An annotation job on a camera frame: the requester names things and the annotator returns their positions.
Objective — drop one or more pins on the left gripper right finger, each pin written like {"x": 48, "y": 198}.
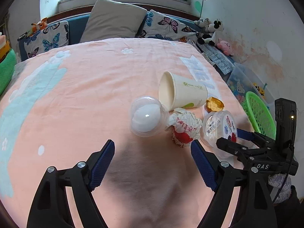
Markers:
{"x": 254, "y": 207}

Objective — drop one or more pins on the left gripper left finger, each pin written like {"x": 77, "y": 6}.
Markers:
{"x": 50, "y": 206}

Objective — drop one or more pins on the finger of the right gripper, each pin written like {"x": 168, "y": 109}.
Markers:
{"x": 249, "y": 135}
{"x": 242, "y": 153}

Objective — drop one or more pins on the clear yogurt cup berries label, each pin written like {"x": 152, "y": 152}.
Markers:
{"x": 219, "y": 124}

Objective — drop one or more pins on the orange jelly cup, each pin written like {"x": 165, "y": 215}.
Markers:
{"x": 214, "y": 105}

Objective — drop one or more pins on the white red wrapper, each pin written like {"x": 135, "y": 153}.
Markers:
{"x": 185, "y": 127}

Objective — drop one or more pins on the cream paper cup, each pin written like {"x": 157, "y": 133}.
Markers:
{"x": 179, "y": 92}

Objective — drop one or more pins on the clear plastic dome lid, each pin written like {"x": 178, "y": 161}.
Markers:
{"x": 148, "y": 117}

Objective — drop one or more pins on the green plastic basket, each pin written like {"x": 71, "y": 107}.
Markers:
{"x": 259, "y": 115}

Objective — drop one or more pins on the grey knitted sleeve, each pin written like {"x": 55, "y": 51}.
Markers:
{"x": 280, "y": 194}

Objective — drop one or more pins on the yellow toy truck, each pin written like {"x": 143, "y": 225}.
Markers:
{"x": 260, "y": 90}

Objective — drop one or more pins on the clear plastic storage bin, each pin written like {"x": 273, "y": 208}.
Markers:
{"x": 241, "y": 81}

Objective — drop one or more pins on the grey patterned cloth strip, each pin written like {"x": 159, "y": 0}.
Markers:
{"x": 223, "y": 62}

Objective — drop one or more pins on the pink plush toy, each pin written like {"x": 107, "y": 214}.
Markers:
{"x": 225, "y": 47}

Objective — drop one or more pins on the pink hello blanket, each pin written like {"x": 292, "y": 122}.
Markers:
{"x": 63, "y": 105}

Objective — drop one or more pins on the cow plush toy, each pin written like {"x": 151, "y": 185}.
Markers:
{"x": 209, "y": 31}

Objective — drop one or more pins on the right butterfly pillow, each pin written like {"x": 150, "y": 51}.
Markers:
{"x": 163, "y": 27}

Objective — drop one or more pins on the butterfly pillow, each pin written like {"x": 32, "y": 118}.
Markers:
{"x": 54, "y": 36}
{"x": 163, "y": 27}

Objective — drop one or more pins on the left butterfly pillow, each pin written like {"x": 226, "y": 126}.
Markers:
{"x": 54, "y": 36}

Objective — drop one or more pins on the orange fox plush toy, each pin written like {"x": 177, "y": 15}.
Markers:
{"x": 41, "y": 25}

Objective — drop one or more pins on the blue sofa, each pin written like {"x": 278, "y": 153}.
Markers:
{"x": 77, "y": 20}

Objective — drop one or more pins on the grey pillow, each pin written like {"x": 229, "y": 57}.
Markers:
{"x": 111, "y": 19}

